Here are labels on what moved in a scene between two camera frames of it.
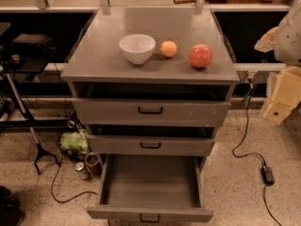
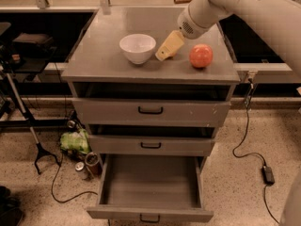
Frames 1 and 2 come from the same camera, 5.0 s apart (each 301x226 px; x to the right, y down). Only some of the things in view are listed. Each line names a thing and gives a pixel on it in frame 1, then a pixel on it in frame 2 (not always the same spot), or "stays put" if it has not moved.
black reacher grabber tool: (39, 151) stays put
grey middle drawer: (150, 146) stays put
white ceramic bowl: (137, 47) stays put
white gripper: (289, 40) → (190, 24)
